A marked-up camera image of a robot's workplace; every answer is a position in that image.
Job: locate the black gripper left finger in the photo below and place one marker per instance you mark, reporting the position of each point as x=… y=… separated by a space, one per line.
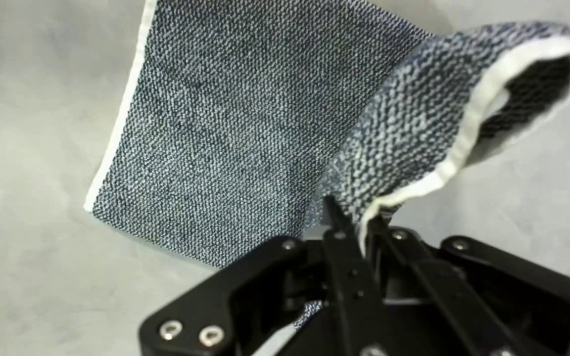
x=233 y=309

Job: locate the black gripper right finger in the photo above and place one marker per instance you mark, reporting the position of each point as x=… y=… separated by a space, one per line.
x=496 y=303

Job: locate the blue-grey woven towel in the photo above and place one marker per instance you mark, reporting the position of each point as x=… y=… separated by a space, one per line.
x=233 y=119

